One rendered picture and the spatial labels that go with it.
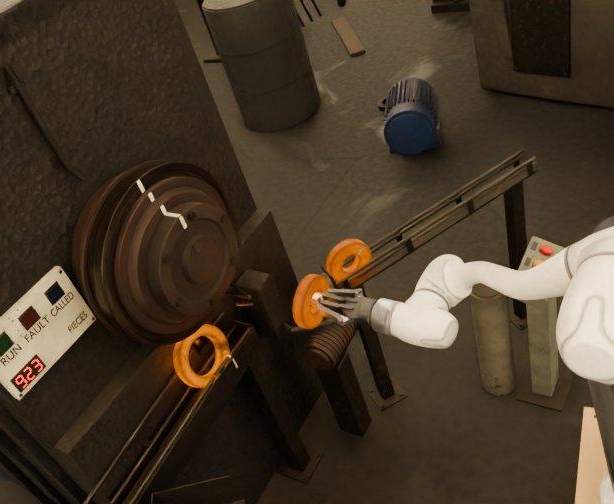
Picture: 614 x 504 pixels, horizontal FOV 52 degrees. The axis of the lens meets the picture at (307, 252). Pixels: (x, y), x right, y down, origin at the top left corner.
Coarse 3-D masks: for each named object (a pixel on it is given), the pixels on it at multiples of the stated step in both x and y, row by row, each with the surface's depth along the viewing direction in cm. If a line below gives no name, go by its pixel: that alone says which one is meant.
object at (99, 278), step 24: (144, 168) 154; (168, 168) 154; (192, 168) 161; (120, 192) 146; (216, 192) 170; (96, 216) 145; (120, 216) 143; (96, 240) 143; (96, 264) 143; (96, 288) 145; (120, 312) 147; (144, 336) 155; (168, 336) 162
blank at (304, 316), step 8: (304, 280) 173; (312, 280) 172; (320, 280) 176; (304, 288) 171; (312, 288) 172; (320, 288) 176; (328, 288) 181; (296, 296) 171; (304, 296) 170; (312, 296) 173; (296, 304) 170; (304, 304) 170; (296, 312) 171; (304, 312) 171; (312, 312) 177; (296, 320) 173; (304, 320) 172; (312, 320) 176; (320, 320) 180; (312, 328) 177
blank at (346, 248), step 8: (344, 240) 201; (352, 240) 201; (336, 248) 200; (344, 248) 199; (352, 248) 200; (360, 248) 202; (368, 248) 203; (328, 256) 201; (336, 256) 199; (344, 256) 200; (360, 256) 203; (368, 256) 205; (328, 264) 201; (336, 264) 200; (352, 264) 207; (360, 264) 205; (336, 272) 202; (344, 272) 204; (336, 280) 204
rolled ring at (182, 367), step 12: (204, 324) 182; (192, 336) 179; (216, 336) 185; (180, 348) 176; (216, 348) 187; (228, 348) 188; (180, 360) 175; (216, 360) 187; (180, 372) 176; (192, 372) 178; (192, 384) 178; (204, 384) 180
